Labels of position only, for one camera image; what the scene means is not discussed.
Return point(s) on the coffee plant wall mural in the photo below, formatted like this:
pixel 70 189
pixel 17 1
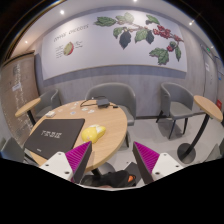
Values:
pixel 112 38

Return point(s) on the small round right side table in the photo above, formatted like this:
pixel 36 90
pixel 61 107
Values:
pixel 186 152

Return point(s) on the small white box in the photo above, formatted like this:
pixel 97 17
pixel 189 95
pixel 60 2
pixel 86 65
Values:
pixel 50 114

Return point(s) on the grey right armchair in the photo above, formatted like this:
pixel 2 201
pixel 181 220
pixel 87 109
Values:
pixel 176 102

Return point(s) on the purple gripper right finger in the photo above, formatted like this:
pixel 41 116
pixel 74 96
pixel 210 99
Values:
pixel 152 165

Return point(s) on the black power adapter box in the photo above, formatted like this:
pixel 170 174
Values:
pixel 101 103

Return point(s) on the small round left side table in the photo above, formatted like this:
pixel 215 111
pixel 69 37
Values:
pixel 27 109

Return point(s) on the grey middle armchair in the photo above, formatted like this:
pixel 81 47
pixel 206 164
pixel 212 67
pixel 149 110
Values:
pixel 117 93

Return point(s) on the grey armchair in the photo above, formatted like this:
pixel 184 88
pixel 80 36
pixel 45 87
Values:
pixel 49 101
pixel 117 93
pixel 176 102

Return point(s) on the small round table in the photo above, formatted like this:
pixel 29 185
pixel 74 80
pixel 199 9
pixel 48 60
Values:
pixel 186 152
pixel 27 109

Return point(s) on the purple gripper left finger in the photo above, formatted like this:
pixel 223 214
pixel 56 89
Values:
pixel 71 165

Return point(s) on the grey left armchair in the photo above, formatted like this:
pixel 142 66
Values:
pixel 49 101

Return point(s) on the grey chair bottom left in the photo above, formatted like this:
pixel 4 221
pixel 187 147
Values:
pixel 10 150

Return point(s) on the black mouse pad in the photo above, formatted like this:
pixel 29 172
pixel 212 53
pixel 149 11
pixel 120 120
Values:
pixel 54 135

